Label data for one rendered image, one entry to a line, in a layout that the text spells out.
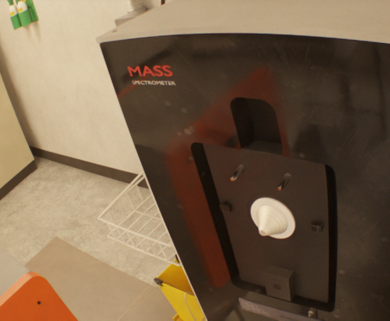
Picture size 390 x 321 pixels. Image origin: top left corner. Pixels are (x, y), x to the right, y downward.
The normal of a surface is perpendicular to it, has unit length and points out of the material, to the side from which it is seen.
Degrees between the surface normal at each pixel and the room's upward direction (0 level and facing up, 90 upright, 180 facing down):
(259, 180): 90
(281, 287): 90
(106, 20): 90
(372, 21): 0
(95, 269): 0
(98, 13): 90
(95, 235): 0
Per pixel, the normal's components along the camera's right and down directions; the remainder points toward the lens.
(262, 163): -0.59, 0.55
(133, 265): -0.27, -0.82
